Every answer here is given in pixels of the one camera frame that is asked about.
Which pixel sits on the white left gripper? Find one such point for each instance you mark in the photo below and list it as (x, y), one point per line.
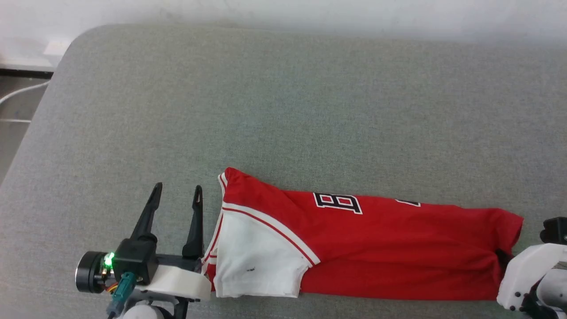
(177, 281)

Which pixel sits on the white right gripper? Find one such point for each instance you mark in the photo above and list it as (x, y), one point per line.
(527, 270)

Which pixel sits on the red and white jersey shirt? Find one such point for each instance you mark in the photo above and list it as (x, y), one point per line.
(376, 248)

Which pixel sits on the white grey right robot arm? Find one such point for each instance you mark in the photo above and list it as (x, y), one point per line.
(553, 297)

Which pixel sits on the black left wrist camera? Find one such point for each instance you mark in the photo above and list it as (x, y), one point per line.
(133, 263)

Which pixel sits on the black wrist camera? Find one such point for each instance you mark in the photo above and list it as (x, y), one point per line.
(556, 230)
(133, 263)

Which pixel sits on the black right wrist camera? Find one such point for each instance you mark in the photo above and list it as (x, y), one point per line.
(556, 230)

